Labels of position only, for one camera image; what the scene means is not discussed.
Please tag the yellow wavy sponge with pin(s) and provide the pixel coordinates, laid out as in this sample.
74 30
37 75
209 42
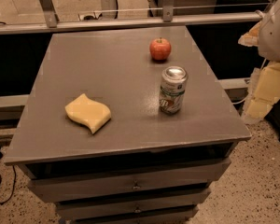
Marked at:
89 113

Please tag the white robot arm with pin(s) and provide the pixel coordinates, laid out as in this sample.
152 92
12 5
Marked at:
269 35

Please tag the floor power outlet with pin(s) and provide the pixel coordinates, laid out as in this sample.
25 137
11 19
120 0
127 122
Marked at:
88 16

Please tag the grey drawer cabinet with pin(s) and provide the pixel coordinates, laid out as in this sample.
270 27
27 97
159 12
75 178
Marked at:
143 166

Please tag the silver green soda can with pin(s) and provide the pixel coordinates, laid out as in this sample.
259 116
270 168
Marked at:
172 89

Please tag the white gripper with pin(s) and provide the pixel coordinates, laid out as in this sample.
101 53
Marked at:
275 36

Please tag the red apple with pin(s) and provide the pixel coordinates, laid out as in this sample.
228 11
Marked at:
160 49

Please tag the grey metal railing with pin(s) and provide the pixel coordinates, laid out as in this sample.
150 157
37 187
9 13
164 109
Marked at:
52 16

